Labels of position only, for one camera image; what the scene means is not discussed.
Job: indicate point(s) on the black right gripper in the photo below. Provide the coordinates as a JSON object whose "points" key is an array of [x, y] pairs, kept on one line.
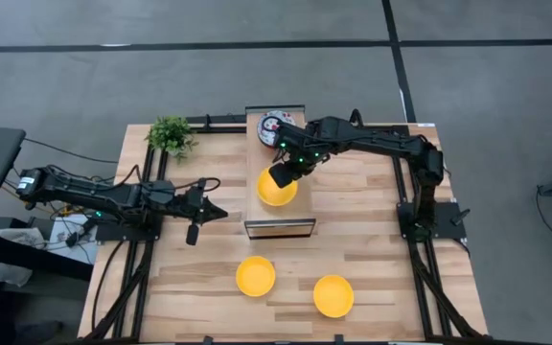
{"points": [[285, 175]]}

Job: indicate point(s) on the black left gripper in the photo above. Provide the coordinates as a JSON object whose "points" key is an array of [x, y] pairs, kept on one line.
{"points": [[192, 203]]}

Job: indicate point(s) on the yellow mini bowl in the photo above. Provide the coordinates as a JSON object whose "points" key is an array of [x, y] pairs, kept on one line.
{"points": [[269, 194], [255, 276], [333, 295]]}

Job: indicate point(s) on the floral patterned mini bowl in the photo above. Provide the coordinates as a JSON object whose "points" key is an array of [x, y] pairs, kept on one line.
{"points": [[261, 136]]}

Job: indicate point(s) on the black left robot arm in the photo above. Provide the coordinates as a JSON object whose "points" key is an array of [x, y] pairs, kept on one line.
{"points": [[89, 191]]}

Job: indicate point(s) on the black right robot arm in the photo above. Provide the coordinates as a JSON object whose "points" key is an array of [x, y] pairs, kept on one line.
{"points": [[381, 139]]}

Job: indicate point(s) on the wooden tray box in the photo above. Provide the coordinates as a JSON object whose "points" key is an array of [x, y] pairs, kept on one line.
{"points": [[281, 213]]}

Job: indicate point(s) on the green plant in white pot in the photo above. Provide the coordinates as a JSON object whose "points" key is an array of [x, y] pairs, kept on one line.
{"points": [[172, 136]]}

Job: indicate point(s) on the black box with green light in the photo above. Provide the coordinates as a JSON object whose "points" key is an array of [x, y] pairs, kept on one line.
{"points": [[106, 219]]}

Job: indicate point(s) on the white label strip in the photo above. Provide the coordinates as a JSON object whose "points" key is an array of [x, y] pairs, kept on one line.
{"points": [[427, 125]]}

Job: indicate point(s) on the white paper box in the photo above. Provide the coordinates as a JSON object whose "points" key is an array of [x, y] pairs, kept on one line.
{"points": [[62, 232]]}

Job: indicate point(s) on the black clamp lever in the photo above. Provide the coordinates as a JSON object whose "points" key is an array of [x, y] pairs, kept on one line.
{"points": [[460, 216]]}

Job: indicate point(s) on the black desk beam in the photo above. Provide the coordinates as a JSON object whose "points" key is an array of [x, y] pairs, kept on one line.
{"points": [[31, 256]]}

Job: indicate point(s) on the white plastic bag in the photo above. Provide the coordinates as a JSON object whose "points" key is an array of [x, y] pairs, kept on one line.
{"points": [[10, 270]]}

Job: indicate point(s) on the black aluminium table frame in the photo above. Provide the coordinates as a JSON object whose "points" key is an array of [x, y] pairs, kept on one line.
{"points": [[162, 163]]}

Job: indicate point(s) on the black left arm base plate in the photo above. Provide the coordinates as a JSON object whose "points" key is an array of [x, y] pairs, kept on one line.
{"points": [[113, 233]]}

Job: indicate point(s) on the small black bracket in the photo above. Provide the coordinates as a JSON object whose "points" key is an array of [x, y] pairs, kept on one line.
{"points": [[205, 339], [338, 339]]}

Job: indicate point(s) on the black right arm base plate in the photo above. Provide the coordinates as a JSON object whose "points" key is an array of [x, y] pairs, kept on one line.
{"points": [[448, 231]]}

